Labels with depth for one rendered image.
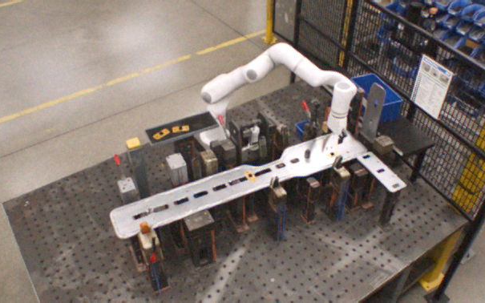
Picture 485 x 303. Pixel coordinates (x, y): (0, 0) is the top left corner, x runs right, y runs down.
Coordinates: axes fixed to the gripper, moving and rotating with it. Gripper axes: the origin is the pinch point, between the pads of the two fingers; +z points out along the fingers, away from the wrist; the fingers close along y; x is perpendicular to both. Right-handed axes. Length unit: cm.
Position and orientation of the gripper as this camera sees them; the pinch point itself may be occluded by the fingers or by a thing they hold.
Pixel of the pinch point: (334, 137)
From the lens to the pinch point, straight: 238.7
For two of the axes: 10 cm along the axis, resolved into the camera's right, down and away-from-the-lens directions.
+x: 9.0, -3.0, 3.2
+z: 0.1, 7.4, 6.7
